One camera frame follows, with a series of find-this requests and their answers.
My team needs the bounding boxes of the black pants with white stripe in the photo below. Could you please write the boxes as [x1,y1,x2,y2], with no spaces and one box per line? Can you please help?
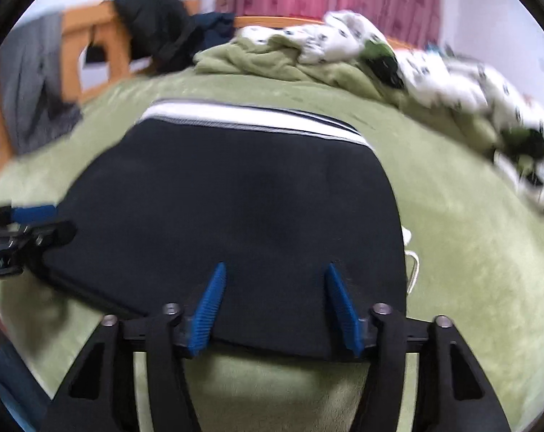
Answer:
[40,98,423,363]

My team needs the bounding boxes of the crumpled green fleece blanket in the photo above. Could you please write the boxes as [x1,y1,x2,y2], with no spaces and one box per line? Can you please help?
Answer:
[193,36,502,154]

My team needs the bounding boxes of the wooden bed frame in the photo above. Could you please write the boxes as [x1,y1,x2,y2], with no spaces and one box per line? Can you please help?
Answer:
[0,0,417,190]

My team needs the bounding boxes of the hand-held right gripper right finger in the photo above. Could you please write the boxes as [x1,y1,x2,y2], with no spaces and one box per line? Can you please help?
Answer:
[324,263,511,432]

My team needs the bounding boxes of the white quilt with black flowers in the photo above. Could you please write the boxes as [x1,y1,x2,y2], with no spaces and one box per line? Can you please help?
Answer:
[238,9,544,217]

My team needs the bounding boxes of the grey garment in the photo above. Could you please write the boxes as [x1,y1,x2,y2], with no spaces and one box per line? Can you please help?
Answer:
[0,11,84,156]

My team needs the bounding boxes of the navy blue garment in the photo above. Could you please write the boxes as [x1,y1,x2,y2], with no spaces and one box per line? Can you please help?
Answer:
[188,11,237,50]

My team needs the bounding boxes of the person's blue jeans leg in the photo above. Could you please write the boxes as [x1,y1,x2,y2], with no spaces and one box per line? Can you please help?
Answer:
[0,342,52,432]

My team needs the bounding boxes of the black jacket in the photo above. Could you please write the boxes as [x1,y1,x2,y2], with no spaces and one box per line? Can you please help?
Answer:
[85,0,201,75]

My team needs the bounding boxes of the green fleece bed sheet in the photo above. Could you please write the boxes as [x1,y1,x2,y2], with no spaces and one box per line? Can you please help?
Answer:
[0,72,544,432]

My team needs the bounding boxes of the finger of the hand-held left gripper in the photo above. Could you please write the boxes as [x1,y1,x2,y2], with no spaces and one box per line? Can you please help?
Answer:
[11,220,77,257]
[0,204,59,228]

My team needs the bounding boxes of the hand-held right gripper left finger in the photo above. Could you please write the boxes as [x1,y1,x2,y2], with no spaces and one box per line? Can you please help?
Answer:
[40,262,228,432]

